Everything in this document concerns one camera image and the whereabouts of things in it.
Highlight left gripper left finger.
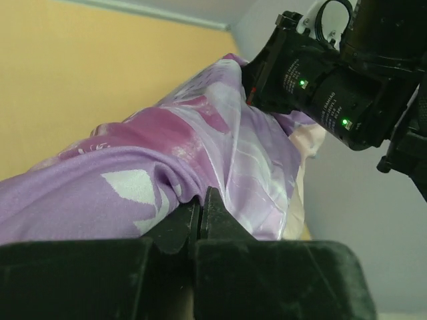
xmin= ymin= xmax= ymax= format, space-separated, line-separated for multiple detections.
xmin=1 ymin=202 xmax=200 ymax=319

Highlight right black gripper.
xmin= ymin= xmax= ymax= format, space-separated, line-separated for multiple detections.
xmin=240 ymin=10 xmax=321 ymax=115

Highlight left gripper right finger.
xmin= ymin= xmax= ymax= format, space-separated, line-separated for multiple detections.
xmin=194 ymin=188 xmax=377 ymax=319

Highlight white pillow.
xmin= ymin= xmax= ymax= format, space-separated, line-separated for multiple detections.
xmin=282 ymin=125 xmax=327 ymax=241

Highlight purple princess pillowcase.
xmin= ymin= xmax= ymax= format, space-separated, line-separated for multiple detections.
xmin=1 ymin=54 xmax=326 ymax=244

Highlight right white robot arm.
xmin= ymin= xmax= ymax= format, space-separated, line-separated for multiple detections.
xmin=242 ymin=1 xmax=426 ymax=195

